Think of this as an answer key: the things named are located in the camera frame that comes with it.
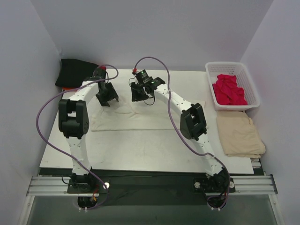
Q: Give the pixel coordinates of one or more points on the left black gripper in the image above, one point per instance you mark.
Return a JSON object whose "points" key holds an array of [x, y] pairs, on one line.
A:
{"points": [[106, 92]]}

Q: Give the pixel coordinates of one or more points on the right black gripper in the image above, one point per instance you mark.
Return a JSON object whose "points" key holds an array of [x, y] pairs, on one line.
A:
{"points": [[138, 92]]}

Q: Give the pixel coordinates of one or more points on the cream white t-shirt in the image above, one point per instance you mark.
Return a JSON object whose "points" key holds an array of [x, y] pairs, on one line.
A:
{"points": [[127, 115]]}

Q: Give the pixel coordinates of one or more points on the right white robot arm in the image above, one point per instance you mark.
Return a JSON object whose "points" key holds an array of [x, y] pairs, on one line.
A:
{"points": [[187, 119]]}

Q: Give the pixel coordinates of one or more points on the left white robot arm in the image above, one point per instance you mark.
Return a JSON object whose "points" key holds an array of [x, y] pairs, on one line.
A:
{"points": [[74, 122]]}

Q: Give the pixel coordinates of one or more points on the black folded t-shirt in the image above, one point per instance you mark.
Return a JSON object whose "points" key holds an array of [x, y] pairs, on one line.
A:
{"points": [[73, 72]]}

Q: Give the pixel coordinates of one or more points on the orange folded t-shirt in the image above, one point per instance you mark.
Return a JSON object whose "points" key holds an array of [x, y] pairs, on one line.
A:
{"points": [[65, 89]]}

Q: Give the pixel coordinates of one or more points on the white plastic basket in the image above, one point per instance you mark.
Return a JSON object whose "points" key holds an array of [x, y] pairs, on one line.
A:
{"points": [[213, 69]]}

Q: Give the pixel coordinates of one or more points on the magenta crumpled t-shirt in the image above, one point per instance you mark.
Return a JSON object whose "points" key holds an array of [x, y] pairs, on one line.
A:
{"points": [[227, 91]]}

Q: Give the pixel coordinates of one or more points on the beige folded cloth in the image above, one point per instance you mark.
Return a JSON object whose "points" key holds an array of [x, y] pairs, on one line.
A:
{"points": [[238, 135]]}

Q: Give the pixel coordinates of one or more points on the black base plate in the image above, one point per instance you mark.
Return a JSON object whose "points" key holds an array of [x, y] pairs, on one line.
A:
{"points": [[159, 197]]}

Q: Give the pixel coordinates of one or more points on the aluminium mounting rail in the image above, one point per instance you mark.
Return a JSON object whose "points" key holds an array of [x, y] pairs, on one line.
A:
{"points": [[239, 185]]}

